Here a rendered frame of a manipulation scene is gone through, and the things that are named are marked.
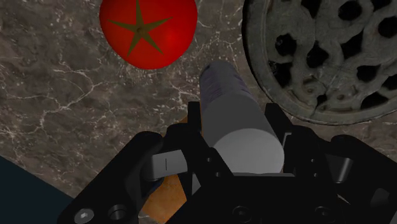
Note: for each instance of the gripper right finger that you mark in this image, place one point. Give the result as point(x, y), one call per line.
point(313, 149)

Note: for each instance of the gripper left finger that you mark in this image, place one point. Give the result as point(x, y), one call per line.
point(130, 164)

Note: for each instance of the grey cylinder bottle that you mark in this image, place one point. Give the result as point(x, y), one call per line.
point(235, 124)

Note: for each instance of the orange brown flat object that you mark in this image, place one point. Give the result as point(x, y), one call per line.
point(164, 201)

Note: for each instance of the grey perforated round bowl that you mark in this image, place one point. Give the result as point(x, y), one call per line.
point(332, 77)

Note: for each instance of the red tomato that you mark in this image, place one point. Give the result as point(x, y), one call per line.
point(155, 46)

